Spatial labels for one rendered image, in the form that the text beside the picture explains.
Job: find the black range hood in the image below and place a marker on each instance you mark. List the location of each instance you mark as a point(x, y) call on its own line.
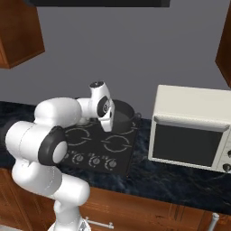
point(96, 2)

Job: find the dark glass microwave door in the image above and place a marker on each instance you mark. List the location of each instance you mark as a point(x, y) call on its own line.
point(186, 144)

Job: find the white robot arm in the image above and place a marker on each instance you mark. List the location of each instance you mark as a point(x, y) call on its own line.
point(33, 141)

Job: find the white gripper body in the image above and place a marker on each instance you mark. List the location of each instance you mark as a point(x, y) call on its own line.
point(107, 124)

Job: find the dark microwave knob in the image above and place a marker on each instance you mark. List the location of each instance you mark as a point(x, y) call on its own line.
point(229, 154)
point(226, 167)

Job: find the black hob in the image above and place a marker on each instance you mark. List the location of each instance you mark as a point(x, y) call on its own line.
point(120, 156)

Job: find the cream microwave oven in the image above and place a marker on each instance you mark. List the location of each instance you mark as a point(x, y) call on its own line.
point(192, 100)

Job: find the brown wooden cabinet door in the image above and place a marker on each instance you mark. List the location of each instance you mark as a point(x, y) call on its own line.
point(222, 222)
point(15, 201)

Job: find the brown wooden drawer front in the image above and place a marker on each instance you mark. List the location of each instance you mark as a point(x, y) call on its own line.
point(144, 210)

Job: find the black hob knob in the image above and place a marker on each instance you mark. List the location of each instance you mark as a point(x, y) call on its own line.
point(79, 157)
point(95, 161)
point(67, 155)
point(111, 164)

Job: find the brown wooden wall cabinet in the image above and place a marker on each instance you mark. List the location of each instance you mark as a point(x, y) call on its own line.
point(225, 51)
point(18, 33)

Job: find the dark grey pot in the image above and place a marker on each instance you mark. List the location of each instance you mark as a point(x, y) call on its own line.
point(124, 115)

